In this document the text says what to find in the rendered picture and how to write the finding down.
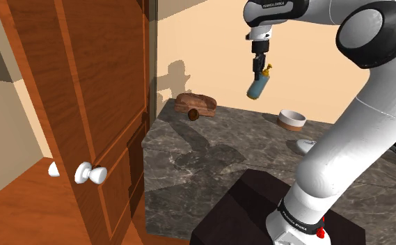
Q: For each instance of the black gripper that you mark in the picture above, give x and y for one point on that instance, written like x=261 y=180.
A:
x=259 y=47

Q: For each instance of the blue spray bottle yellow nozzle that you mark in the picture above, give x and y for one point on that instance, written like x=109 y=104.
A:
x=257 y=86

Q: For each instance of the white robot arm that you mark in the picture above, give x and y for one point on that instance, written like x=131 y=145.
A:
x=347 y=142

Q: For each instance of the white bowl brown base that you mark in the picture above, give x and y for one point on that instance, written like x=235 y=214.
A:
x=291 y=119

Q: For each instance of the brown bread loaf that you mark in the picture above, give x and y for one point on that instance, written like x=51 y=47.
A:
x=196 y=103

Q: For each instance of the small round brown disc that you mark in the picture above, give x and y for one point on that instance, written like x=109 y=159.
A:
x=193 y=114

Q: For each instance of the white flat dish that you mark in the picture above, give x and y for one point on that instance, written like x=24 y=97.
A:
x=304 y=146

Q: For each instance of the dark robot stand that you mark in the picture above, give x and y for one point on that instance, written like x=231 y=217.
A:
x=248 y=210

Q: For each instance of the brown wooden door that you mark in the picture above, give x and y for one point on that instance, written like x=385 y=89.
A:
x=82 y=101

